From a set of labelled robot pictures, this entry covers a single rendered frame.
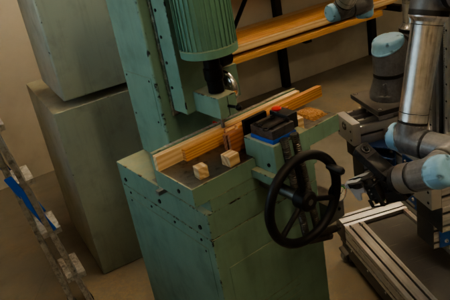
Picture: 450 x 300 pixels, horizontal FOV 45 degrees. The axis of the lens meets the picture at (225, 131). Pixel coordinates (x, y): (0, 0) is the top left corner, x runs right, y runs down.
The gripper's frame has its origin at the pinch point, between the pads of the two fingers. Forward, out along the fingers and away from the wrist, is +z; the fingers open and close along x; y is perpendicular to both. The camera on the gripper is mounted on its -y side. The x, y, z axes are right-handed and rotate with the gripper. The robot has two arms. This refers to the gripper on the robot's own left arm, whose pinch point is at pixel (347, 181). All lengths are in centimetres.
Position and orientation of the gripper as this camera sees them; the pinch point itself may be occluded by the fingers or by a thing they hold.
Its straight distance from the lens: 156.7
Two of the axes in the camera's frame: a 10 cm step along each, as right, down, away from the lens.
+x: 7.7, -4.3, 4.6
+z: -4.1, 2.1, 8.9
